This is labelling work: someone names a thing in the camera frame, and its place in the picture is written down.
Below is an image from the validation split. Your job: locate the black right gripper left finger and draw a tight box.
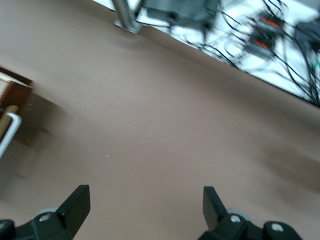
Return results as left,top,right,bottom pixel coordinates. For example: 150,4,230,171
0,184,91,240

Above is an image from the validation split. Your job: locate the wooden drawer with white handle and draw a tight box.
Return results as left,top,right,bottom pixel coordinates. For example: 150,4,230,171
0,65,34,160

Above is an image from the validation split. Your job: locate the dark grey equipment box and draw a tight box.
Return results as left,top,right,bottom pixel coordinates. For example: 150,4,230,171
143,0,221,29

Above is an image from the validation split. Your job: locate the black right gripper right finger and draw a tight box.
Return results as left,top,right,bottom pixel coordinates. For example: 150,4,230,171
198,186,302,240

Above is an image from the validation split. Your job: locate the metal post with bracket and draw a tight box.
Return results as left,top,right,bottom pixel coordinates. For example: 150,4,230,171
113,0,144,35

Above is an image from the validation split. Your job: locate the black power strip orange switch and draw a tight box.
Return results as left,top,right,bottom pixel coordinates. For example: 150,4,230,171
253,9,289,33
244,32,277,55

